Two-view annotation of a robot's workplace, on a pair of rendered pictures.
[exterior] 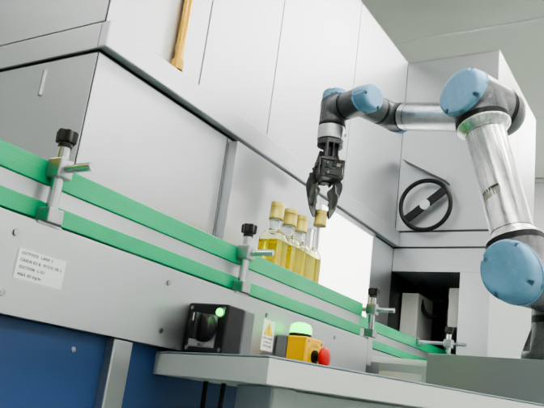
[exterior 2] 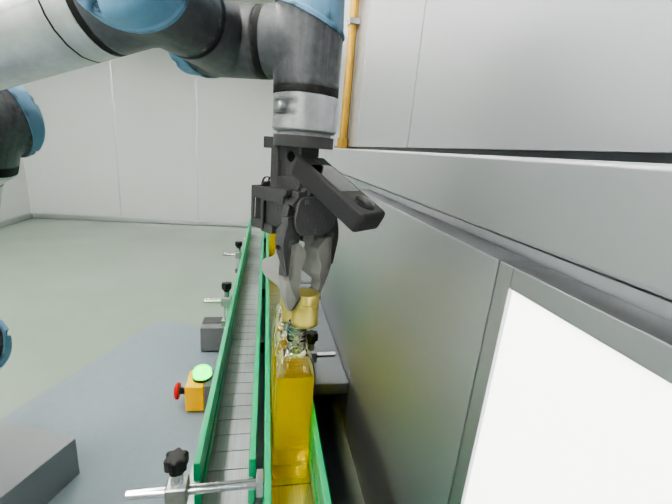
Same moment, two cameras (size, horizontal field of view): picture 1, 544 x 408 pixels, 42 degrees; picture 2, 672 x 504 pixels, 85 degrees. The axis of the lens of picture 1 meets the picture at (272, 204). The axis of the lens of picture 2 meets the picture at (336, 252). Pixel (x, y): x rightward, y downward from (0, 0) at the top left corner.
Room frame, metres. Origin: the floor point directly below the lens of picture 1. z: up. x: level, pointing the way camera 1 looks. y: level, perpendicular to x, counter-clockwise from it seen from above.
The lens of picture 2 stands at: (2.17, -0.42, 1.39)
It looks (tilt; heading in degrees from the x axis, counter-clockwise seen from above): 15 degrees down; 136
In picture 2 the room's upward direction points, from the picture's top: 5 degrees clockwise
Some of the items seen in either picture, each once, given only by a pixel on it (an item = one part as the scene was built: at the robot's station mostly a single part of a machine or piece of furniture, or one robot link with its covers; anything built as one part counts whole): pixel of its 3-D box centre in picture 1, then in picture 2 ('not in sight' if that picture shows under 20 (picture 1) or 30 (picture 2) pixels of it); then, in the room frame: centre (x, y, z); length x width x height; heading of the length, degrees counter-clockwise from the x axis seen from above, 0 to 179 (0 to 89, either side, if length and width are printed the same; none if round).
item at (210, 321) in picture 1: (198, 326); not in sight; (1.12, 0.09, 0.79); 0.04 x 0.03 x 0.04; 57
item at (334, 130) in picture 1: (332, 136); (303, 117); (1.81, -0.14, 1.42); 0.08 x 0.08 x 0.05
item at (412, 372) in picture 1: (401, 382); not in sight; (1.86, -0.39, 0.79); 0.27 x 0.17 x 0.08; 57
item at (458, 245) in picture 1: (471, 187); not in sight; (2.85, -0.84, 1.69); 0.70 x 0.37 x 0.89; 147
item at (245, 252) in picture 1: (255, 259); (218, 304); (1.27, 0.02, 0.94); 0.07 x 0.04 x 0.13; 57
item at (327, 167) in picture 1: (329, 162); (296, 187); (1.80, -0.14, 1.34); 0.09 x 0.08 x 0.12; 8
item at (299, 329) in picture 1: (300, 329); (202, 372); (1.40, -0.09, 0.84); 0.05 x 0.05 x 0.03
